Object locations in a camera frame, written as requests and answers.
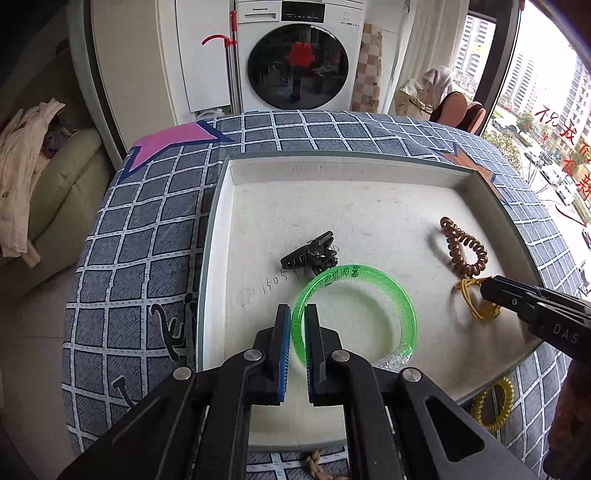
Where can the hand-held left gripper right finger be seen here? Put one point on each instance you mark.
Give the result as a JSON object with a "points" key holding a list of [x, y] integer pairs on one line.
{"points": [[310, 350]]}

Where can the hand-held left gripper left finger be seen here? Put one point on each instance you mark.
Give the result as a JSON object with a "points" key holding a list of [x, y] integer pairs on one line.
{"points": [[282, 350]]}

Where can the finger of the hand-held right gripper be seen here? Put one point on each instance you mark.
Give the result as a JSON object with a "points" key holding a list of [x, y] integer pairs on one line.
{"points": [[503, 290], [554, 327]]}

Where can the green translucent bangle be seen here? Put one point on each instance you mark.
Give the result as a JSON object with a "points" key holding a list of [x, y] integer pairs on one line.
{"points": [[406, 314]]}

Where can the brown braided hair band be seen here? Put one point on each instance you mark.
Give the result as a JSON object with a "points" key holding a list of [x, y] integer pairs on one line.
{"points": [[316, 464]]}

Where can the shallow white tray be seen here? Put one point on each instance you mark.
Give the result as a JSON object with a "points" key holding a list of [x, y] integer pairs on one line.
{"points": [[369, 207]]}

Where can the person's right forearm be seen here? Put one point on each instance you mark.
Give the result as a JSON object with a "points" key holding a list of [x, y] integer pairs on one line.
{"points": [[572, 406]]}

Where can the clear plastic wrapper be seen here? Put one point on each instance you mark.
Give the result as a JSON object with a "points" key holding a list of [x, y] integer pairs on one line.
{"points": [[392, 362]]}

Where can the black hair claw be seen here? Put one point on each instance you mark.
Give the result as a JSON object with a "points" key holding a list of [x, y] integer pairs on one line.
{"points": [[304, 254]]}

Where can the orange-backed chair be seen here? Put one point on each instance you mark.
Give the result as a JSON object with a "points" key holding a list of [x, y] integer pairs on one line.
{"points": [[457, 110]]}

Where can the cream tote bag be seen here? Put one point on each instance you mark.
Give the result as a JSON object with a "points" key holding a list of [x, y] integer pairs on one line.
{"points": [[408, 104]]}

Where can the white towel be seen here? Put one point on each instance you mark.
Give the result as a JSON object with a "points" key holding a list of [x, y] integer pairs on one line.
{"points": [[438, 81]]}

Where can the white curtain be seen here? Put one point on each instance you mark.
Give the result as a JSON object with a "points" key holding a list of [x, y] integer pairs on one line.
{"points": [[429, 37]]}

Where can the cream sofa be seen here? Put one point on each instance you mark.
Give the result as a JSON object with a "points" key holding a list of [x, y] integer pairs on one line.
{"points": [[69, 184]]}

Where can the tall white cabinet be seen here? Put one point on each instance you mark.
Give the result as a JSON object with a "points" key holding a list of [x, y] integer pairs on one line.
{"points": [[203, 69]]}

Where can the purple cloth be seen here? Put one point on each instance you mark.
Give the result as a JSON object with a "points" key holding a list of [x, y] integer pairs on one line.
{"points": [[51, 138]]}

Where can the cream jacket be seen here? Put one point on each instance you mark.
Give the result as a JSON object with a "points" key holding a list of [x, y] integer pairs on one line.
{"points": [[18, 175]]}

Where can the white front-load washing machine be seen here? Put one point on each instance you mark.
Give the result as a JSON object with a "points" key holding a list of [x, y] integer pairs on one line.
{"points": [[258, 32]]}

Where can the checkered wall panel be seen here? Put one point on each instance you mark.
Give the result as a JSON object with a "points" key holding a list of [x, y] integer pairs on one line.
{"points": [[369, 69]]}

